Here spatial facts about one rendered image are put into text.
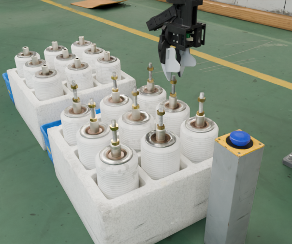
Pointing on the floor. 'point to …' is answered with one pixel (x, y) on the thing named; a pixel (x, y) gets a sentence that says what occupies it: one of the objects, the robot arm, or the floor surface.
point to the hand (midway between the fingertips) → (172, 73)
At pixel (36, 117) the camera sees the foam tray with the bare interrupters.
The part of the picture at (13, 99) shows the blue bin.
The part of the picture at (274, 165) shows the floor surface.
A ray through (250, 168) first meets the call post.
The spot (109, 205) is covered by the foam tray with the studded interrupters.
